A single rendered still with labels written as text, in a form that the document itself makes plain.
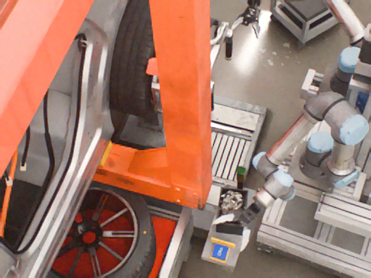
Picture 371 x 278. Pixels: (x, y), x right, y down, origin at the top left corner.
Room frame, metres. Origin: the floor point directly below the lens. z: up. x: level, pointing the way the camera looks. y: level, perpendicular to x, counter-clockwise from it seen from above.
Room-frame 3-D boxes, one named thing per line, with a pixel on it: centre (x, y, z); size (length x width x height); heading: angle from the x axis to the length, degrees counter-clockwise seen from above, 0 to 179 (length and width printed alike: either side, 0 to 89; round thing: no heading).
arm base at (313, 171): (1.52, -0.65, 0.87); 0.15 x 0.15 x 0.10
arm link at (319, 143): (1.51, -0.65, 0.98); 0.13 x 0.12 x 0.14; 27
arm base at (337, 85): (1.95, -0.88, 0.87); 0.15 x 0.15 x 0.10
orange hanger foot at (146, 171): (1.72, 0.24, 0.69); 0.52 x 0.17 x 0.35; 66
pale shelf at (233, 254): (1.43, -0.24, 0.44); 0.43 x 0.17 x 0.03; 156
